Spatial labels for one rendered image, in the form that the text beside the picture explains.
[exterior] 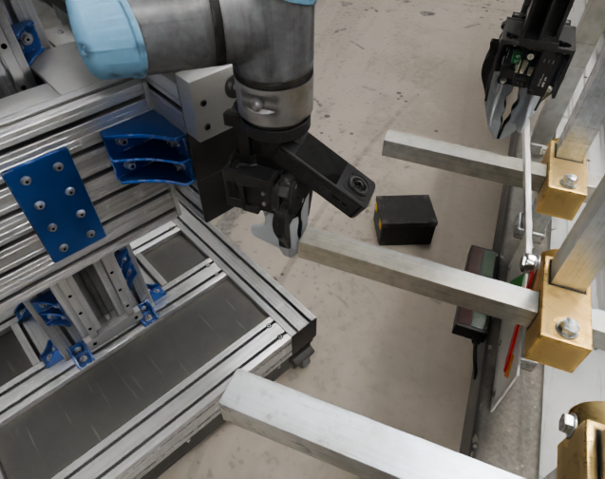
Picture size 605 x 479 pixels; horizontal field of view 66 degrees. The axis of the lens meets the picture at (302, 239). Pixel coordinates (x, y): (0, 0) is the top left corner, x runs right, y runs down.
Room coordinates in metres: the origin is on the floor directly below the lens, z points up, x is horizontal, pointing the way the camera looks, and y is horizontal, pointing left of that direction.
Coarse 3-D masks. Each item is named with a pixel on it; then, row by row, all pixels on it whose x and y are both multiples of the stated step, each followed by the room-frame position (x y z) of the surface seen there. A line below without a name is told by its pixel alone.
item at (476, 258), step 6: (474, 252) 0.51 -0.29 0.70; (480, 252) 0.51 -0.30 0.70; (474, 258) 0.50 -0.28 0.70; (480, 258) 0.50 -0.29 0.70; (474, 264) 0.48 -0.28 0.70; (480, 264) 0.48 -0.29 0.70; (468, 270) 0.47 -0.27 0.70; (474, 270) 0.47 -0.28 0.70; (462, 312) 0.39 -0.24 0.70; (468, 312) 0.39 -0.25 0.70; (462, 318) 0.38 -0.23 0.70; (468, 318) 0.38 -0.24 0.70; (468, 324) 0.37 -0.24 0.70
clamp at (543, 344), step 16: (544, 256) 0.36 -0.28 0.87; (544, 272) 0.33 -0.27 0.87; (544, 288) 0.31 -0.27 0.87; (560, 288) 0.31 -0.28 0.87; (544, 304) 0.29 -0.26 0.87; (560, 304) 0.29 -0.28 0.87; (576, 304) 0.29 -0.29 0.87; (544, 320) 0.27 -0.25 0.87; (560, 320) 0.27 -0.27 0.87; (528, 336) 0.27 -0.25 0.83; (544, 336) 0.25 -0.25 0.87; (560, 336) 0.25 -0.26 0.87; (592, 336) 0.25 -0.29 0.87; (528, 352) 0.25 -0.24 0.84; (544, 352) 0.24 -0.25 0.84; (560, 352) 0.24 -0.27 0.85; (576, 352) 0.24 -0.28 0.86; (560, 368) 0.24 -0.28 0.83; (576, 368) 0.23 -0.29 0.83
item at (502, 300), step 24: (312, 240) 0.39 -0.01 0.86; (336, 240) 0.39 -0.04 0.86; (336, 264) 0.37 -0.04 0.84; (360, 264) 0.36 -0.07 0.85; (384, 264) 0.35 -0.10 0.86; (408, 264) 0.35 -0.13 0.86; (432, 264) 0.35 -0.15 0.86; (408, 288) 0.33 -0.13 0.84; (432, 288) 0.32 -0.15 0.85; (456, 288) 0.32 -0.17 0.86; (480, 288) 0.31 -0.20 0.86; (504, 288) 0.31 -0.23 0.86; (480, 312) 0.30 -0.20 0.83; (504, 312) 0.29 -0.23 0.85; (528, 312) 0.29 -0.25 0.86; (600, 312) 0.28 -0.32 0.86; (600, 336) 0.26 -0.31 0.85
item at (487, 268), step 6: (486, 252) 0.51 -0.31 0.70; (492, 252) 0.51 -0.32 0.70; (486, 258) 0.50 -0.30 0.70; (492, 258) 0.50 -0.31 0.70; (486, 264) 0.48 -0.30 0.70; (492, 264) 0.48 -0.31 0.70; (486, 270) 0.47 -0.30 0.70; (492, 270) 0.47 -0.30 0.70; (486, 276) 0.46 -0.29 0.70; (492, 276) 0.46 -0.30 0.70; (474, 312) 0.39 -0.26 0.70; (474, 318) 0.38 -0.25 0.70; (480, 318) 0.38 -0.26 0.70; (474, 324) 0.37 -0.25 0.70; (480, 324) 0.37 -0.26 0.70
